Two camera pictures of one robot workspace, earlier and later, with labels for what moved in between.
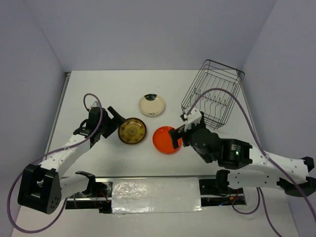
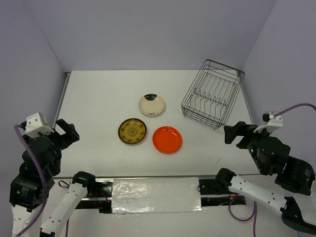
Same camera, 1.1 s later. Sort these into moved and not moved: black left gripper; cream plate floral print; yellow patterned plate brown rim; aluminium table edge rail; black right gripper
Moved: black left gripper; black right gripper
Not moved: cream plate floral print; yellow patterned plate brown rim; aluminium table edge rail
